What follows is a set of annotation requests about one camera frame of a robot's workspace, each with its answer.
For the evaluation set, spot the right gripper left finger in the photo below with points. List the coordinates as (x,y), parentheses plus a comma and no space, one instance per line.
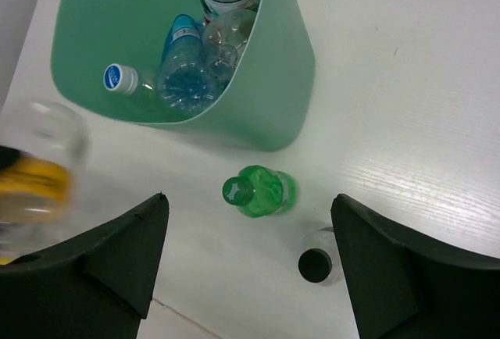
(98,284)

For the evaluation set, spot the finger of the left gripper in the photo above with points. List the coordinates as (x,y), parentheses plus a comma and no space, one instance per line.
(9,157)

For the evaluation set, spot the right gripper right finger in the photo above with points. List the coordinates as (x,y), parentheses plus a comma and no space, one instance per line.
(405,284)

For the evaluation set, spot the yellow cap orange label bottle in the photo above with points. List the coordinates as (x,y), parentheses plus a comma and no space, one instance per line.
(37,193)

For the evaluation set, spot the black cap small bottle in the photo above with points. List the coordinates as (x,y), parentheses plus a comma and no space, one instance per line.
(320,261)

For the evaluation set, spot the white cap blue label bottle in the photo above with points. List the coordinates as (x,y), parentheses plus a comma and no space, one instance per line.
(137,86)

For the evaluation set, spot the green plastic bottle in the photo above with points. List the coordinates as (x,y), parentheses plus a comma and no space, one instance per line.
(258,191)

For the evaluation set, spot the black label clear bottle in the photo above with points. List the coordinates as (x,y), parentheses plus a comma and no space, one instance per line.
(224,41)

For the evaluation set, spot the green plastic bin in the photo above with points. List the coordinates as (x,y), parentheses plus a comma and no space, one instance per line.
(264,105)

